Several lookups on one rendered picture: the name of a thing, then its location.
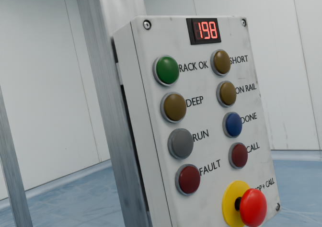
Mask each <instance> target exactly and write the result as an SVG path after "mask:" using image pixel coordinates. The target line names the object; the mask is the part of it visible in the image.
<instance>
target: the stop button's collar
mask: <svg viewBox="0 0 322 227"><path fill-rule="evenodd" d="M270 180H271V179H270ZM270 180H269V184H271V185H272V184H274V182H273V183H272V182H270ZM272 181H273V179H272ZM267 182H268V181H266V183H267ZM266 186H267V185H266ZM260 187H261V188H262V186H261V185H260ZM267 187H269V185H268V186H267ZM257 188H259V187H257ZM261 188H259V189H261ZM248 189H250V187H249V185H248V184H247V183H246V182H243V181H239V180H237V181H233V182H232V183H230V184H229V185H228V187H227V188H226V190H225V192H224V194H223V198H222V205H221V209H222V215H223V218H224V220H225V222H226V224H227V225H228V226H230V227H243V226H245V224H244V223H243V222H242V220H241V216H240V211H236V209H235V201H236V199H237V198H238V197H239V198H240V199H242V196H243V194H244V193H245V192H246V191H247V190H248ZM260 191H261V190H260Z"/></svg>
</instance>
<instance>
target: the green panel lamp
mask: <svg viewBox="0 0 322 227"><path fill-rule="evenodd" d="M156 72H157V75H158V77H159V79H160V80H161V81H162V82H163V83H165V84H173V83H174V82H175V81H176V80H177V78H178V76H179V68H178V65H177V63H176V61H175V60H174V59H172V58H171V57H161V58H160V59H159V60H158V62H157V65H156Z"/></svg>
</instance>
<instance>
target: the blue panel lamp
mask: <svg viewBox="0 0 322 227"><path fill-rule="evenodd" d="M226 129H227V132H228V133H229V134H230V135H231V136H233V137H235V136H238V135H239V134H240V133H241V131H242V120H241V118H240V117H239V116H238V115H237V114H235V113H231V114H230V115H229V116H228V117H227V120H226Z"/></svg>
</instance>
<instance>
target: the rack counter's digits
mask: <svg viewBox="0 0 322 227"><path fill-rule="evenodd" d="M192 22H193V28H194V32H195V39H196V40H206V39H218V33H217V29H216V23H215V21H192Z"/></svg>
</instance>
